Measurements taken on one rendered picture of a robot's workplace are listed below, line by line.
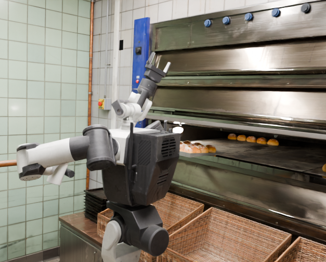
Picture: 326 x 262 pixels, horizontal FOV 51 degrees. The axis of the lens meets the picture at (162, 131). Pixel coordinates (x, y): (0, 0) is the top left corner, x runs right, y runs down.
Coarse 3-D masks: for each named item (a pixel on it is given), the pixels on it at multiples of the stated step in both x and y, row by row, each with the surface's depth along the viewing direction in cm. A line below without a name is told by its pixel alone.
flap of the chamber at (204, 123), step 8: (160, 120) 243; (168, 120) 230; (176, 120) 225; (184, 120) 220; (192, 120) 215; (224, 128) 210; (232, 128) 193; (240, 128) 189; (248, 128) 186; (256, 128) 182; (264, 128) 179; (288, 136) 179; (296, 136) 166; (304, 136) 163; (312, 136) 161; (320, 136) 158
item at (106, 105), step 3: (99, 99) 305; (102, 99) 301; (105, 99) 299; (108, 99) 302; (102, 102) 301; (105, 102) 300; (108, 102) 302; (102, 105) 301; (105, 105) 300; (108, 105) 302; (99, 108) 305; (102, 108) 301; (105, 108) 300; (108, 108) 303
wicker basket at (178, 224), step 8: (160, 200) 253; (168, 200) 248; (176, 200) 243; (184, 200) 238; (192, 200) 234; (160, 208) 252; (168, 208) 246; (176, 208) 241; (184, 208) 237; (192, 208) 232; (200, 208) 224; (104, 216) 229; (160, 216) 250; (168, 216) 245; (176, 216) 240; (184, 216) 235; (192, 216) 220; (104, 224) 229; (168, 224) 243; (176, 224) 209; (184, 224) 215; (104, 232) 229; (168, 232) 205; (144, 256) 200; (152, 256) 198
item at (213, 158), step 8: (208, 160) 226; (216, 160) 221; (224, 160) 216; (232, 160) 212; (240, 160) 212; (248, 168) 204; (256, 168) 200; (264, 168) 196; (272, 168) 192; (280, 168) 191; (280, 176) 189; (288, 176) 186; (296, 176) 182; (304, 176) 179; (312, 176) 176; (320, 176) 176; (320, 184) 173
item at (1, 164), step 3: (0, 162) 159; (3, 162) 160; (6, 162) 161; (9, 162) 162; (12, 162) 163; (15, 162) 164; (0, 165) 159; (3, 165) 160; (6, 165) 161; (9, 165) 162; (12, 165) 164; (15, 165) 165
